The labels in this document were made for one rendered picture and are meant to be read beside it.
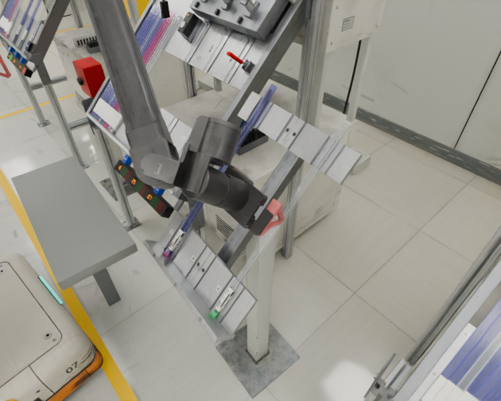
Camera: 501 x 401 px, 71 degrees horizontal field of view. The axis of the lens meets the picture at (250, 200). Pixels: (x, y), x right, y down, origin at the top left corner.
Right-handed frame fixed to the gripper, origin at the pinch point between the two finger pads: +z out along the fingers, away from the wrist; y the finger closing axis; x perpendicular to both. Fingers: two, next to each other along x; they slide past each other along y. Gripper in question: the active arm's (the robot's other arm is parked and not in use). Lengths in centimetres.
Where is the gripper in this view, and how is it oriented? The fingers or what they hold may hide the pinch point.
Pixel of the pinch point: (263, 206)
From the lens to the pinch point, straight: 68.0
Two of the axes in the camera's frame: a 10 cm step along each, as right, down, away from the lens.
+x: -5.5, 8.2, 1.6
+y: -6.2, -5.3, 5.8
